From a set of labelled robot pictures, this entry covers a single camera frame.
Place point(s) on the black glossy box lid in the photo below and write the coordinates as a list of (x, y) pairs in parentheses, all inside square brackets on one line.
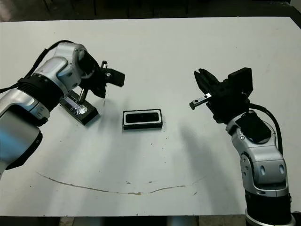
[(89, 115)]

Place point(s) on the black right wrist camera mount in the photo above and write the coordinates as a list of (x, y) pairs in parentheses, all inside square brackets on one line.
[(241, 80)]

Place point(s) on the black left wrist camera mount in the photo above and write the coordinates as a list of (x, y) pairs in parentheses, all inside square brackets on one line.
[(116, 77)]

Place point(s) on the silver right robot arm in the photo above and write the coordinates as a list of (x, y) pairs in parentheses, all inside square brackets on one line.
[(265, 169)]

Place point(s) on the black box base white insert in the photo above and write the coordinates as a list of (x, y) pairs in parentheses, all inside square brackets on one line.
[(141, 127)]

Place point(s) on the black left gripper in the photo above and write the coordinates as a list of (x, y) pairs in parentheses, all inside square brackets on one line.
[(96, 76)]

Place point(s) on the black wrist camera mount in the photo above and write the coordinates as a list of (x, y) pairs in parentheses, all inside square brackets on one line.
[(241, 80), (116, 77)]

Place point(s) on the black camera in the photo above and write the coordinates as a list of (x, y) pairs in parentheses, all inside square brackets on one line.
[(141, 117)]

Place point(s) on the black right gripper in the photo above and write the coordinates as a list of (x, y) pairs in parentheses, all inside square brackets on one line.
[(228, 106)]

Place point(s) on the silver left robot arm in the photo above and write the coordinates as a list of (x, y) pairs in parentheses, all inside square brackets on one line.
[(54, 68)]

